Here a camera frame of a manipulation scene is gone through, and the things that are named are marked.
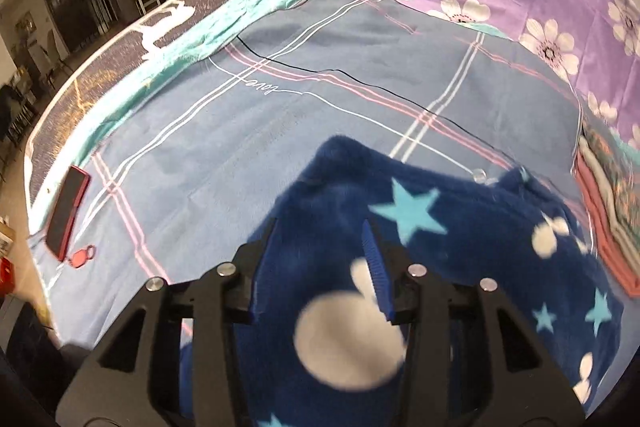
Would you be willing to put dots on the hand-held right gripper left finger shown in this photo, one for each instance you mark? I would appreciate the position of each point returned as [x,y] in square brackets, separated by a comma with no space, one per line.
[261,272]

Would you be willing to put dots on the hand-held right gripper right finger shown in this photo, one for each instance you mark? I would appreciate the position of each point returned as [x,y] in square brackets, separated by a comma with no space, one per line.
[377,267]

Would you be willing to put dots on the navy fleece star jacket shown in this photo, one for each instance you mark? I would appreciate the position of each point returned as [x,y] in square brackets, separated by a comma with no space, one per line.
[450,227]

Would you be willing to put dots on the red key fob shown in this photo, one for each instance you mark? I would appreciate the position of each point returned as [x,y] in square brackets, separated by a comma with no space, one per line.
[80,258]

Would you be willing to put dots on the red phone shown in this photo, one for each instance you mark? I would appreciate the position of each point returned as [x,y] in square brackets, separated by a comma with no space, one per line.
[67,212]

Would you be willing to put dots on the folded salmon cloth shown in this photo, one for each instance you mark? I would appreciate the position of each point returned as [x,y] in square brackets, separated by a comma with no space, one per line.
[605,242]

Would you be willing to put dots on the folded beige cloth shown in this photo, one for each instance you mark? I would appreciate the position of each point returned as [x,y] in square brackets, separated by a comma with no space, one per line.
[612,207]

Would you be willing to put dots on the teal blanket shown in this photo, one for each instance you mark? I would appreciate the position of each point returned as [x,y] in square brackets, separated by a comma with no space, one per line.
[225,22]

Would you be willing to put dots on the red box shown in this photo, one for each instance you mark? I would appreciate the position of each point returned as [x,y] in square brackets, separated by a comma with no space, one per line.
[7,277]

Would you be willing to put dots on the dark deer print quilt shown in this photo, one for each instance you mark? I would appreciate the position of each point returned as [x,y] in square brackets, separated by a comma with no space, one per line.
[100,72]

